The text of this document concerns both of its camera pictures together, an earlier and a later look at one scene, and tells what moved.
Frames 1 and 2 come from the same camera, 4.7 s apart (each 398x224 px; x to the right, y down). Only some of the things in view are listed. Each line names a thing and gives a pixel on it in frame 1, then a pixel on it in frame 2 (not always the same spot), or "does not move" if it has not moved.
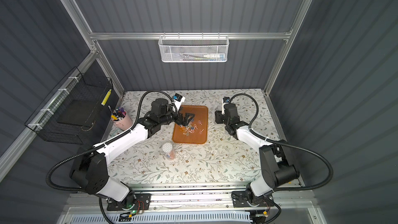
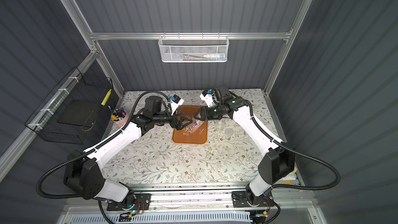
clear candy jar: [168, 148] -> [195, 124]
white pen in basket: [221, 56] does not move
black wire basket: [73, 106] does not move
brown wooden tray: [196, 131] does not move
